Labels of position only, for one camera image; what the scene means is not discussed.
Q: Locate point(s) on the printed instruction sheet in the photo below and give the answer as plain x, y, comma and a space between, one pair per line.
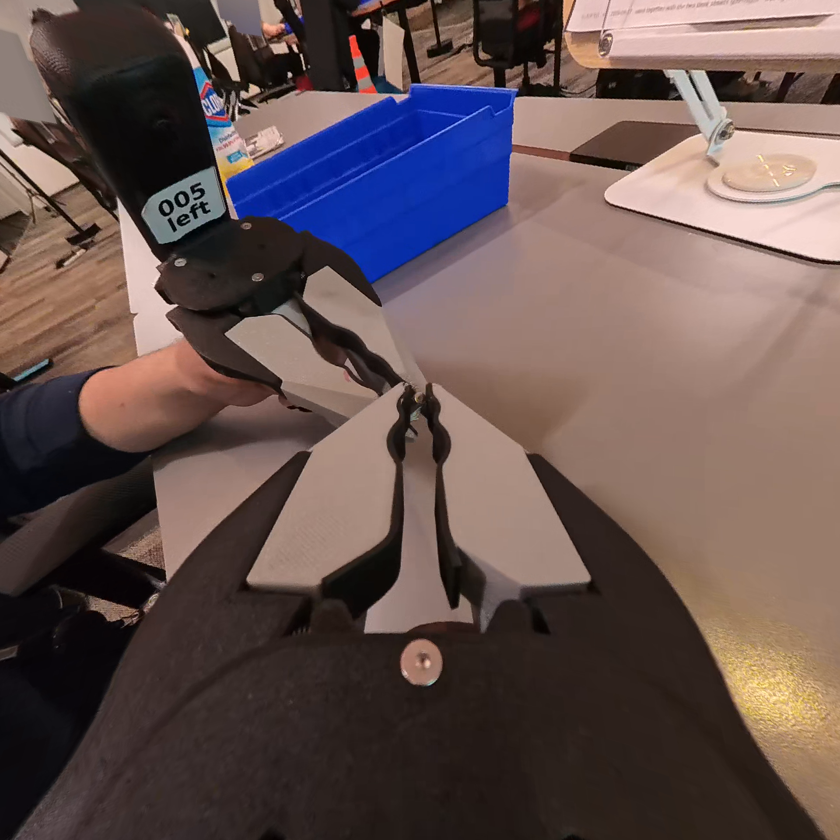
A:
689, 13

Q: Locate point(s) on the orange traffic cone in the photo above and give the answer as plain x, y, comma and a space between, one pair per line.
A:
362, 72

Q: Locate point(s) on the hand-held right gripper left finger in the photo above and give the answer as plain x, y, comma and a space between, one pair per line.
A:
321, 518

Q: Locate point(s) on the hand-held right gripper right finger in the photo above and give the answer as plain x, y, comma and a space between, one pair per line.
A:
518, 518

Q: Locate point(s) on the person's left forearm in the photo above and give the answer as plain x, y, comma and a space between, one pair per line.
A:
98, 413

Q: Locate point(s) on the printed paper sheet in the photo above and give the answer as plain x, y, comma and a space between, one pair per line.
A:
262, 143

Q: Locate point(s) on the disinfectant wipes canister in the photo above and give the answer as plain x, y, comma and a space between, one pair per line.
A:
226, 144

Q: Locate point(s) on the small silver hex bolt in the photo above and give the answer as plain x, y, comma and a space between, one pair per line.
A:
412, 410

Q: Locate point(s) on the blue plastic bin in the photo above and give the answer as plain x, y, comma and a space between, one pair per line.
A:
407, 197

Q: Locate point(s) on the person's dark clothing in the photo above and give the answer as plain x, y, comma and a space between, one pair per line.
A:
39, 722

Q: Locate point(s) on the white tablet stand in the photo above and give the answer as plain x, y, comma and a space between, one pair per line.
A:
656, 197

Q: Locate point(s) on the person's left hand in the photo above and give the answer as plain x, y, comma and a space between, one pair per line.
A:
223, 390

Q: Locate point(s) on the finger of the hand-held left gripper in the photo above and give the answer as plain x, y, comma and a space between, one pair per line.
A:
295, 367
367, 315

